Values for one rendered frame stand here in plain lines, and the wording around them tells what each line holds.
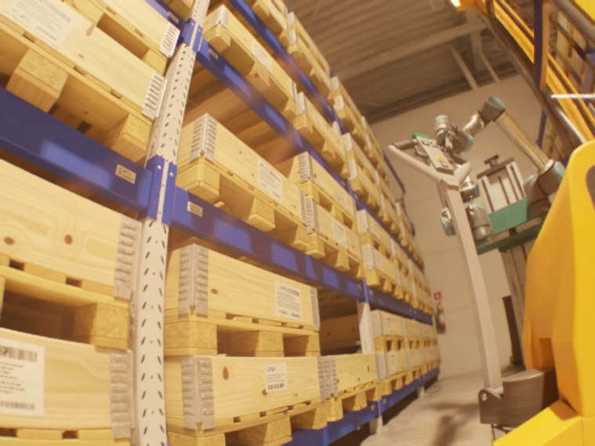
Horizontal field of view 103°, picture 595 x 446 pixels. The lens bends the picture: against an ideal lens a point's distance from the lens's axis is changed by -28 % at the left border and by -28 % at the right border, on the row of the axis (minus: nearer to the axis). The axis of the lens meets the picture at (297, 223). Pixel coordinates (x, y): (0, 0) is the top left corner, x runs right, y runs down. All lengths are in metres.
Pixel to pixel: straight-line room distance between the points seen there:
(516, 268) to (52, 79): 2.63
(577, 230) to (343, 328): 2.31
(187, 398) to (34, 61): 1.00
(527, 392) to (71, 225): 1.20
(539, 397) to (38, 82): 1.50
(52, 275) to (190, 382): 0.48
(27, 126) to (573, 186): 1.24
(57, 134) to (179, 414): 0.85
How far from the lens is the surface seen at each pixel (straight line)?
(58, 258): 0.79
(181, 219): 1.13
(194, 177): 1.19
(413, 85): 10.58
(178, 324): 1.02
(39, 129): 0.96
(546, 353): 1.17
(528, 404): 0.99
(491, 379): 1.12
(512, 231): 2.32
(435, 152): 1.36
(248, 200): 1.44
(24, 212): 0.79
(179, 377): 1.02
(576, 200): 0.72
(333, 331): 2.81
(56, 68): 1.00
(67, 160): 0.96
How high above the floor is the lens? 0.58
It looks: 25 degrees up
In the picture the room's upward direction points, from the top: 5 degrees counter-clockwise
